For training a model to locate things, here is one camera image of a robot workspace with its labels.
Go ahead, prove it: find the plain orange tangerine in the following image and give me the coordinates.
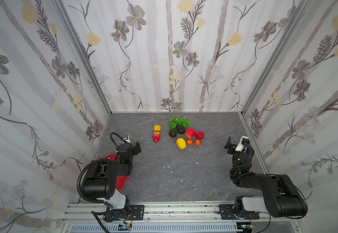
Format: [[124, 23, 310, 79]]
[[195, 139, 201, 146]]

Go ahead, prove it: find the green grape bunch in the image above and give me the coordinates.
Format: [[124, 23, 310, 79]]
[[167, 116, 191, 127]]

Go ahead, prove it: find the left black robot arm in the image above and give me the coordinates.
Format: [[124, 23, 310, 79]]
[[76, 142, 144, 222]]

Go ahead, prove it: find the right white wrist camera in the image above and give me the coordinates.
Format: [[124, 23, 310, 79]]
[[235, 136, 250, 151]]

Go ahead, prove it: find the red apple fruit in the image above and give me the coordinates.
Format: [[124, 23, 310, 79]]
[[185, 128, 195, 138]]

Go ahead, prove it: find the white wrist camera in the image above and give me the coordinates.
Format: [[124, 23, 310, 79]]
[[121, 134, 131, 143], [235, 136, 250, 151]]

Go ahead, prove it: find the red flower-shaped fruit bowl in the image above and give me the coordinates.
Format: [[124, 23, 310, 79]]
[[100, 154, 129, 191]]

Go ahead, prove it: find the white slotted cable duct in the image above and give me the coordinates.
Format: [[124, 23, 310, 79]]
[[68, 222, 242, 233]]

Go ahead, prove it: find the dark red pomegranate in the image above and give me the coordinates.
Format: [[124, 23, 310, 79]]
[[195, 131, 205, 140]]

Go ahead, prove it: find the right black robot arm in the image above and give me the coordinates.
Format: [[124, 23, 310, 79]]
[[224, 136, 308, 219]]

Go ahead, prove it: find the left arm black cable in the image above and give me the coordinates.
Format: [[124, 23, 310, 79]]
[[109, 132, 125, 151]]

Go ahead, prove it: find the orange tangerine with stem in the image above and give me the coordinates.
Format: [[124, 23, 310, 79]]
[[186, 138, 193, 145]]

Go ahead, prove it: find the black mounting plate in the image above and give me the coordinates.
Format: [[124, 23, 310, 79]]
[[103, 205, 145, 222], [218, 204, 260, 220]]

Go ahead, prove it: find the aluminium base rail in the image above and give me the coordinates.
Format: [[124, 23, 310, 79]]
[[57, 201, 307, 233]]

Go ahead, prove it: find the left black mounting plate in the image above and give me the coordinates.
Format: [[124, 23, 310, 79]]
[[103, 205, 145, 222]]

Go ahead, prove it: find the green lime fruit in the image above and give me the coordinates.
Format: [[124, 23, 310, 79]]
[[170, 122, 177, 130]]

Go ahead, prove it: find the yellow lemon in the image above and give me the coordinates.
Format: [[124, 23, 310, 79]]
[[176, 138, 187, 150]]

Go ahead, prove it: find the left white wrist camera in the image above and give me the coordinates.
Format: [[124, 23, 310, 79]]
[[121, 134, 131, 143]]

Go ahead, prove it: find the dark avocado upper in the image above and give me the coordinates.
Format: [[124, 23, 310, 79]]
[[176, 124, 185, 135]]

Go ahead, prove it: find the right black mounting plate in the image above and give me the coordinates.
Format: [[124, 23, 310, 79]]
[[218, 204, 260, 220]]

